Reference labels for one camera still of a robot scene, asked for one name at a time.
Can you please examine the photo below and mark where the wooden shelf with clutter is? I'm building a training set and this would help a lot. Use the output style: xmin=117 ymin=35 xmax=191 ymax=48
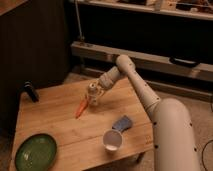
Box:
xmin=69 ymin=0 xmax=213 ymax=22

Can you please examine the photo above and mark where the black table clamp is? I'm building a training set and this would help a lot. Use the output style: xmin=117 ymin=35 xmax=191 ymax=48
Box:
xmin=21 ymin=81 xmax=39 ymax=102

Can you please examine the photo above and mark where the orange carrot toy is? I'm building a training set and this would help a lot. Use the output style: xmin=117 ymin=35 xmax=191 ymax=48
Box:
xmin=75 ymin=98 xmax=88 ymax=118

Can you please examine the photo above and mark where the white plastic cup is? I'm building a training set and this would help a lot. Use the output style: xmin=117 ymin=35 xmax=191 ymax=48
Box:
xmin=102 ymin=129 xmax=123 ymax=153

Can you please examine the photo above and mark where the black case handle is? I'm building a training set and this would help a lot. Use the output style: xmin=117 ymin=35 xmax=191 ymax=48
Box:
xmin=169 ymin=57 xmax=200 ymax=68

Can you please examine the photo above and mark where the long grey case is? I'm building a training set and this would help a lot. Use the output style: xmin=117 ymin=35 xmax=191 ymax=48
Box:
xmin=71 ymin=41 xmax=213 ymax=82

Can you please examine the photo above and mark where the metal vertical rod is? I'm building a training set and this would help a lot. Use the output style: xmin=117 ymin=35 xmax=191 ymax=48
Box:
xmin=74 ymin=0 xmax=85 ymax=44

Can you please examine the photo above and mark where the white fabric-wrapped gripper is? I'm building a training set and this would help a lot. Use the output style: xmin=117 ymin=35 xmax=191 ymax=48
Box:
xmin=86 ymin=81 xmax=106 ymax=106

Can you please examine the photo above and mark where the small clear bottle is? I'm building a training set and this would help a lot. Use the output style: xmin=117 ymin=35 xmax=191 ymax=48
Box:
xmin=87 ymin=83 xmax=99 ymax=106

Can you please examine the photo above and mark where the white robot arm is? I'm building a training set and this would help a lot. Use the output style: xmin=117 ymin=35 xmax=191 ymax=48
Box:
xmin=86 ymin=55 xmax=201 ymax=171

